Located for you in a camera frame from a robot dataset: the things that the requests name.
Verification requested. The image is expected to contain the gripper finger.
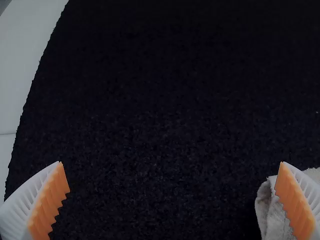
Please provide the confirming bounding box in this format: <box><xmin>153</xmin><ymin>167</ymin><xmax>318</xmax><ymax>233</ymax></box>
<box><xmin>0</xmin><ymin>161</ymin><xmax>71</xmax><ymax>240</ymax></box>
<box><xmin>274</xmin><ymin>161</ymin><xmax>320</xmax><ymax>240</ymax></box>

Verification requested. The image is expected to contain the pale towel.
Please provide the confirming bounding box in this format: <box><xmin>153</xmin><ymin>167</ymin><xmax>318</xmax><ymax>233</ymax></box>
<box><xmin>254</xmin><ymin>167</ymin><xmax>320</xmax><ymax>240</ymax></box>

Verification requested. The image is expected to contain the black mat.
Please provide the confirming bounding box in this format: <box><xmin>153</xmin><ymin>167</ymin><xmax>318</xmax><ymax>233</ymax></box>
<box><xmin>3</xmin><ymin>0</ymin><xmax>320</xmax><ymax>240</ymax></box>

